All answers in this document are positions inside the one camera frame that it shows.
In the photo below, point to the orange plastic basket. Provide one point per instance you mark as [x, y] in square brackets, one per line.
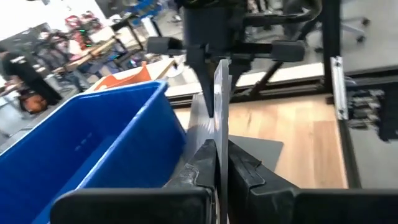
[133, 79]

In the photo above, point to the large blue plastic bin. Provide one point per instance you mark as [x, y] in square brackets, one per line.
[77, 140]

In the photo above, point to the light wooden side table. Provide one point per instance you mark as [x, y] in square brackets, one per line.
[295, 73]

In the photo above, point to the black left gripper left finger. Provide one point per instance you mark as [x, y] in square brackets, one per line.
[202, 168]

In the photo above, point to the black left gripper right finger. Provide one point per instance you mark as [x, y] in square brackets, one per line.
[241, 174]

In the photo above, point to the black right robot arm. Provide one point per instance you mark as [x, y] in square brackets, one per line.
[273, 19]

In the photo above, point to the orange brown bag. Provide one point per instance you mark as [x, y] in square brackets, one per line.
[32, 102]

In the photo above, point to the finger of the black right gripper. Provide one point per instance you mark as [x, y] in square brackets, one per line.
[237, 70]
[203, 74]

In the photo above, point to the office chair base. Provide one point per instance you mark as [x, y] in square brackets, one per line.
[354, 28]

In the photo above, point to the long grey slotted divider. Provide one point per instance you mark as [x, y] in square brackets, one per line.
[222, 93]

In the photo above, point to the background wooden workbench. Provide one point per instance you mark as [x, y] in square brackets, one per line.
[93, 53]

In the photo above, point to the person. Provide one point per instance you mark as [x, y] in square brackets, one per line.
[59, 53]
[21, 71]

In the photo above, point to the silver frame bracket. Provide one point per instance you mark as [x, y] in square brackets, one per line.
[339, 90]

